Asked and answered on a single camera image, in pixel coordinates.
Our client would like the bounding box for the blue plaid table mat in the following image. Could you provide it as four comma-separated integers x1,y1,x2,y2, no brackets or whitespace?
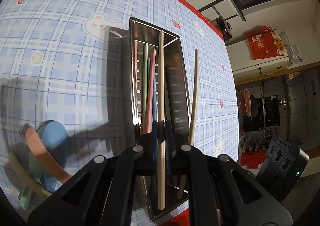
1,0,239,220

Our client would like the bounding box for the white refrigerator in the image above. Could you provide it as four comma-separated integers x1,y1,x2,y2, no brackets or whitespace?
233,56,289,82

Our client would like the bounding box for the blue spoon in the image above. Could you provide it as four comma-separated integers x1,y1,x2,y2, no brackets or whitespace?
39,121,69,192

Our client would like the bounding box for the beige spoon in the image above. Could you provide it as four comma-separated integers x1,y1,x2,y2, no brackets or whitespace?
9,151,52,197

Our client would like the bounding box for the black metal rack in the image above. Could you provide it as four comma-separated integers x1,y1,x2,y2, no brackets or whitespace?
198,0,238,21

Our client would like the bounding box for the blue chopstick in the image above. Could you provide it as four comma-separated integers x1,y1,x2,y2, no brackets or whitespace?
147,55,156,124

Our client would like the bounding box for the steel utensil tray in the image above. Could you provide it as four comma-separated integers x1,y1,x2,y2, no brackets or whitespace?
121,17,191,224

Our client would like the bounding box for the red cloth on refrigerator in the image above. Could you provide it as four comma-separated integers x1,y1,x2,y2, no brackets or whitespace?
245,26,287,60

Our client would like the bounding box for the pink spoon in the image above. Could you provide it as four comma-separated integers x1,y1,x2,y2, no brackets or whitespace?
25,128,72,184

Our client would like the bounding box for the brown rice cooker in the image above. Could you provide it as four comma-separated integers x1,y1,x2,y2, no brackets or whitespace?
215,17,232,41

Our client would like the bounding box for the green spoon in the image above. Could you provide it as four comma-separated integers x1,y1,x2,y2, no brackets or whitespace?
19,150,48,211

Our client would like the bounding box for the brown trash bin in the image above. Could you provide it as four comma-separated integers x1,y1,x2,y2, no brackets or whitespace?
236,88,258,117

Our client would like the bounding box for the pink chopstick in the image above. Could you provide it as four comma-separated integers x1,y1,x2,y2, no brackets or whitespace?
144,49,156,133
133,41,139,125

